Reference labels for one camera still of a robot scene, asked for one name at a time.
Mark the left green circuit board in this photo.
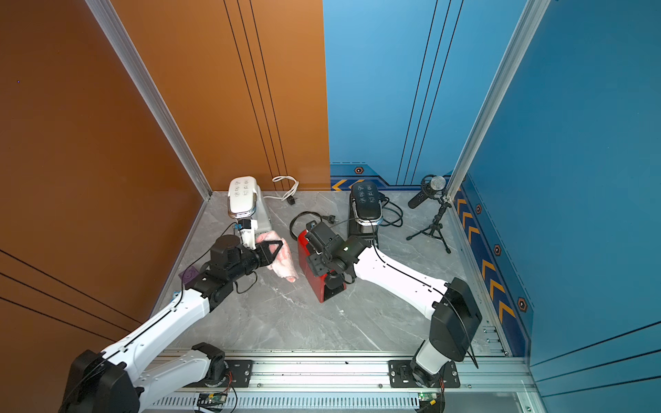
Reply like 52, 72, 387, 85
195, 392, 228, 412

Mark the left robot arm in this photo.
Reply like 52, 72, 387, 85
60, 235, 284, 412

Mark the red machine black power cable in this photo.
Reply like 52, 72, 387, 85
287, 210, 339, 241

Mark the purple square card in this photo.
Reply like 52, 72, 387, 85
179, 267, 200, 288

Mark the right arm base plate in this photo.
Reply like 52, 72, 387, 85
387, 360, 461, 389

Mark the white power cable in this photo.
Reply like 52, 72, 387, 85
262, 174, 301, 207

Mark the green circuit board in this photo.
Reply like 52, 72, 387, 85
195, 392, 228, 412
416, 393, 446, 413

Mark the white coffee machine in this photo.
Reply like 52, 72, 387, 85
227, 176, 272, 237

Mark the red Nespresso coffee machine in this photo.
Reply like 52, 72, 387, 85
297, 230, 347, 303

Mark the right green circuit board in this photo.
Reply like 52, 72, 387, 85
416, 393, 446, 413

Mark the pink striped towel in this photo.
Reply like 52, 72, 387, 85
256, 231, 298, 283

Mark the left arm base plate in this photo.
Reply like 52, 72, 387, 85
179, 359, 254, 389

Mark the black coffee machine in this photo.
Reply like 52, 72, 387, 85
348, 181, 383, 245

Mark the aluminium front rail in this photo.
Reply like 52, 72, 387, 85
144, 353, 545, 412

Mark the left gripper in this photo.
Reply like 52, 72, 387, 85
226, 239, 282, 286

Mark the black microphone on tripod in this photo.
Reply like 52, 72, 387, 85
405, 174, 453, 255

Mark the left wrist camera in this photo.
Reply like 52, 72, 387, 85
237, 219, 258, 250

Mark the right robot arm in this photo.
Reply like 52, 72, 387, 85
297, 221, 483, 387

